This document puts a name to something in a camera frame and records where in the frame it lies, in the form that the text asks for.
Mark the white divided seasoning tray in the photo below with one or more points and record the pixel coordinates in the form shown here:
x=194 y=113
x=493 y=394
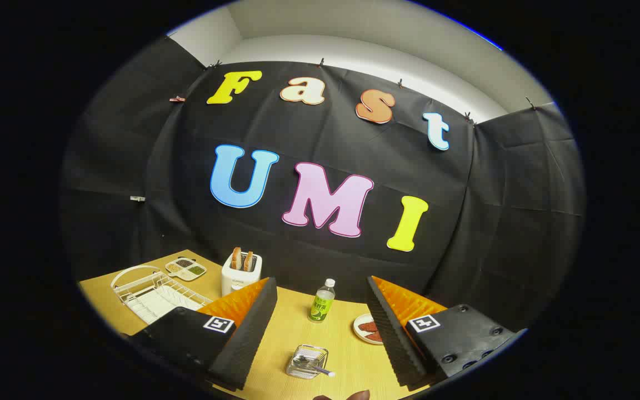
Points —
x=185 y=269

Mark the black backdrop cloth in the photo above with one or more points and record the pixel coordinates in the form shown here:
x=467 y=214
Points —
x=464 y=183

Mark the white oval dish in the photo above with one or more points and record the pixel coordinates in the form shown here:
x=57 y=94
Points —
x=360 y=333

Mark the toast slice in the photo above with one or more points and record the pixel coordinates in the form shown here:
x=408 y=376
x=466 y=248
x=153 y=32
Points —
x=235 y=259
x=248 y=260

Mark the white toaster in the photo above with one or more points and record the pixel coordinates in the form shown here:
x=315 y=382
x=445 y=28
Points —
x=236 y=280

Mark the green label drink bottle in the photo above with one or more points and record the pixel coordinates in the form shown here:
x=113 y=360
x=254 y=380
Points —
x=321 y=305

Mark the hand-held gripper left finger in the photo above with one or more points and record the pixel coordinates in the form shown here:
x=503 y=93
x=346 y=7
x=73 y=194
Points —
x=248 y=333

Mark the red meat slice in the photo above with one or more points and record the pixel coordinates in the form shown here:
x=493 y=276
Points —
x=369 y=326
x=374 y=336

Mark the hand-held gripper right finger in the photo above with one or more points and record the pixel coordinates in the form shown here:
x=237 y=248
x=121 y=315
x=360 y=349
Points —
x=392 y=339

